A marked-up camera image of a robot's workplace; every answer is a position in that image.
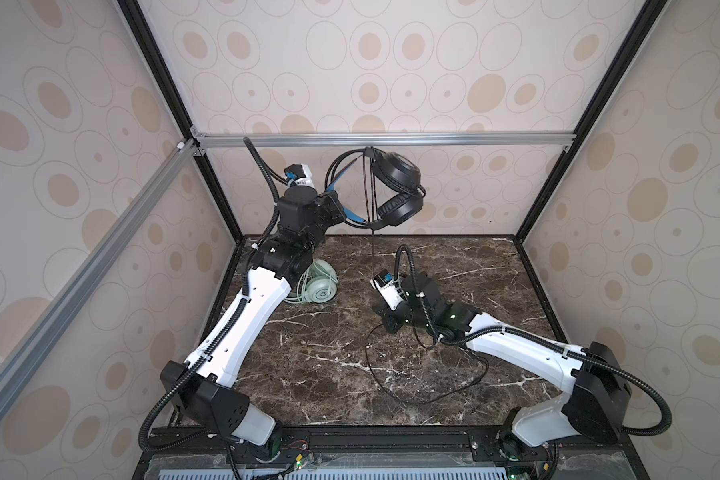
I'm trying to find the silver aluminium left rail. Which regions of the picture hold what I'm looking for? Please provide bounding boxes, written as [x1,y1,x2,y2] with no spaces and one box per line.
[0,139,198,422]

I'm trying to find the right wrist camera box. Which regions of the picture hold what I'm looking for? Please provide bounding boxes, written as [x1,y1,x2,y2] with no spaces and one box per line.
[370,269,404,311]

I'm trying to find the black vertical frame post right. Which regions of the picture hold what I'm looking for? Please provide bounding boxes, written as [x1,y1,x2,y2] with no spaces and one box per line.
[515,0,668,246]

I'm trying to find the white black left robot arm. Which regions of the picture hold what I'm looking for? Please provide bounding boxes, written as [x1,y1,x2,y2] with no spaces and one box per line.
[138,138,346,460]

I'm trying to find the silver aluminium rail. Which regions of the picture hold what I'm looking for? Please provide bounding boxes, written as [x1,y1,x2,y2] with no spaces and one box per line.
[197,131,576,149]
[0,139,198,422]

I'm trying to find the black vertical frame post left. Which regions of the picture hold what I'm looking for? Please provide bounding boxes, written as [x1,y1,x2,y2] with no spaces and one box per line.
[116,0,244,244]

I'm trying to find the silver aluminium back rail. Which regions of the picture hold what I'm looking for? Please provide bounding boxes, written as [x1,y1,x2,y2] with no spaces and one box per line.
[197,131,576,149]

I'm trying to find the black blue headphones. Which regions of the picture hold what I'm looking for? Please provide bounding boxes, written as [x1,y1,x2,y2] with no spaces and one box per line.
[324,146,427,232]

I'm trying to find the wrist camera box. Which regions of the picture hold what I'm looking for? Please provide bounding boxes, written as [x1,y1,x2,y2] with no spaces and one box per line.
[284,164,315,188]
[370,269,404,311]

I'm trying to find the black vertical frame post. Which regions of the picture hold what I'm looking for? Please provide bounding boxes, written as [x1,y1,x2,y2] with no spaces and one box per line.
[116,0,244,244]
[515,0,668,246]

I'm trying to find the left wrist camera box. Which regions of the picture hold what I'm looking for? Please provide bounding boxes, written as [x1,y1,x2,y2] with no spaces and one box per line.
[284,164,315,188]

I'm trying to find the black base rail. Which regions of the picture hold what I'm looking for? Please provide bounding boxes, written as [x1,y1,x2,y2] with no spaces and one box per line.
[131,426,648,479]

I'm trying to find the mint green headphones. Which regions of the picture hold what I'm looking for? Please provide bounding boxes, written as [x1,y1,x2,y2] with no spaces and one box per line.
[285,259,339,304]

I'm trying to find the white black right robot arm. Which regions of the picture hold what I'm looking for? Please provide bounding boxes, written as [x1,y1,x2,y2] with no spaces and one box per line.
[371,245,672,461]

